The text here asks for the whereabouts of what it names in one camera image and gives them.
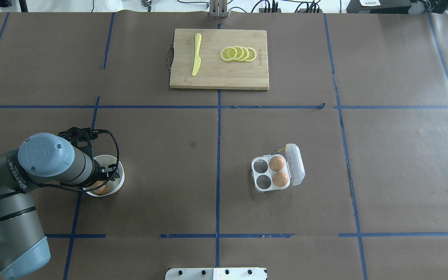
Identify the yellow plastic knife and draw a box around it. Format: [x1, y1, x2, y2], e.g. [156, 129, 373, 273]
[192, 33, 202, 77]

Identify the brown egg from bowl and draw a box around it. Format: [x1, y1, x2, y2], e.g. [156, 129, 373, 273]
[90, 181, 110, 196]

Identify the white ceramic bowl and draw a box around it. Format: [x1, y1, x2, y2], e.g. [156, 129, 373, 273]
[86, 155, 126, 197]

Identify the brown egg in box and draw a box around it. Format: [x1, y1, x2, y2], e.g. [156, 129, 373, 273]
[269, 156, 286, 172]
[272, 171, 289, 188]

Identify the clear plastic egg box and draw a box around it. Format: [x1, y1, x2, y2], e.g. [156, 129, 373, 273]
[251, 143, 306, 193]

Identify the yellow lemon slice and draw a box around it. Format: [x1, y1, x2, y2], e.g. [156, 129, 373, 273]
[244, 47, 257, 62]
[219, 47, 238, 61]
[238, 47, 249, 61]
[233, 46, 244, 61]

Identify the aluminium frame post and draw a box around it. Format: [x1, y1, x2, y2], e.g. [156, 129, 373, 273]
[209, 0, 229, 18]

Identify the wooden cutting board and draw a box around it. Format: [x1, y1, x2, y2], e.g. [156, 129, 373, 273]
[170, 28, 269, 90]

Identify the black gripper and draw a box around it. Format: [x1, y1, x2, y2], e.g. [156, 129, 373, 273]
[92, 163, 120, 183]

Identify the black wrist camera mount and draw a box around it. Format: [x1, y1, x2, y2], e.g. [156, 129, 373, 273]
[57, 126, 99, 158]

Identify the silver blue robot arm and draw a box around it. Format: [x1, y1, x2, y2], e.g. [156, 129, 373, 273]
[0, 126, 120, 280]

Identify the black box device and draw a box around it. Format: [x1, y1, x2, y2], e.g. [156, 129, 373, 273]
[346, 0, 412, 14]

